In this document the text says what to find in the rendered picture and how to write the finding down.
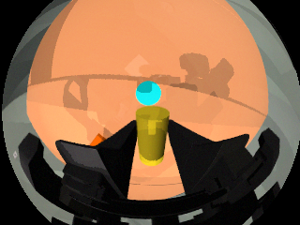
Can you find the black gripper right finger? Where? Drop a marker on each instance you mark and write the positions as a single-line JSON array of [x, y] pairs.
[[196, 156]]

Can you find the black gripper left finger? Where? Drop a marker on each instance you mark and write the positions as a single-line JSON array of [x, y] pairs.
[[113, 157]]

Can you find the yellow cylinder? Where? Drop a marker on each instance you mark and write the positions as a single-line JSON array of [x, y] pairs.
[[152, 122]]

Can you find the cyan circle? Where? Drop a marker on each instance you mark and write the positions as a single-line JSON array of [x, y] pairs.
[[148, 93]]

